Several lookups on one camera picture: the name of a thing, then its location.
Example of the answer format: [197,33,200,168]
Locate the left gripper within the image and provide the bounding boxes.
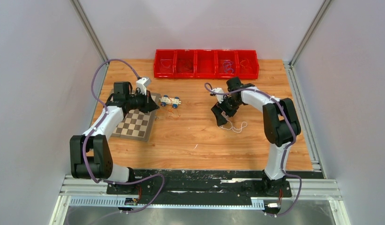
[126,90,160,114]

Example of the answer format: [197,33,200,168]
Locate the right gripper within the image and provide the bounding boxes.
[211,95,242,127]

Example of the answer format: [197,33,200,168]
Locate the white wire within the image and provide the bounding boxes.
[219,116,248,134]

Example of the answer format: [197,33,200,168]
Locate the blue wire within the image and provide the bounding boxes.
[222,60,235,75]

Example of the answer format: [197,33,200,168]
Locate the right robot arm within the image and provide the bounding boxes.
[204,77,301,196]

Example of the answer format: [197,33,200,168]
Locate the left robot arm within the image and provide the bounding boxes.
[69,78,159,194]

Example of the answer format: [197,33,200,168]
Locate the white toy car blue wheels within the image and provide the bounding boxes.
[159,95,181,109]

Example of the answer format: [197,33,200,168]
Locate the checkered chessboard mat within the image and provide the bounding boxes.
[111,109,157,142]

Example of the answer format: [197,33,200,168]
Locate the red bin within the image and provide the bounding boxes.
[215,50,237,78]
[174,49,195,79]
[153,49,176,78]
[236,50,259,80]
[195,50,216,79]

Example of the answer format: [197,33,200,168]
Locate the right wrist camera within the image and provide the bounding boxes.
[210,88,225,103]

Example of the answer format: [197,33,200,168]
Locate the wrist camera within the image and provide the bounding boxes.
[136,77,151,95]
[210,88,225,103]

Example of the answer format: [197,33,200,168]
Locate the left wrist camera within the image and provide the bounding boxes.
[136,77,151,95]

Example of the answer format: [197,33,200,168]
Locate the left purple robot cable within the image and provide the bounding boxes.
[82,59,166,215]

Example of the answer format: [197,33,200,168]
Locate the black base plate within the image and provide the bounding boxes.
[103,169,292,206]

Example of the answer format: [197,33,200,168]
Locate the aluminium front rail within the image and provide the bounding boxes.
[60,176,344,210]

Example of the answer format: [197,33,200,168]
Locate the left aluminium frame post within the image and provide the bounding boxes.
[70,0,109,61]

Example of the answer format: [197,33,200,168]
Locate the aluminium frame post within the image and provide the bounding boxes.
[70,0,109,61]
[289,0,333,68]

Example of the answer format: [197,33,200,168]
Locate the right aluminium frame post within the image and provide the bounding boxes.
[289,0,333,68]

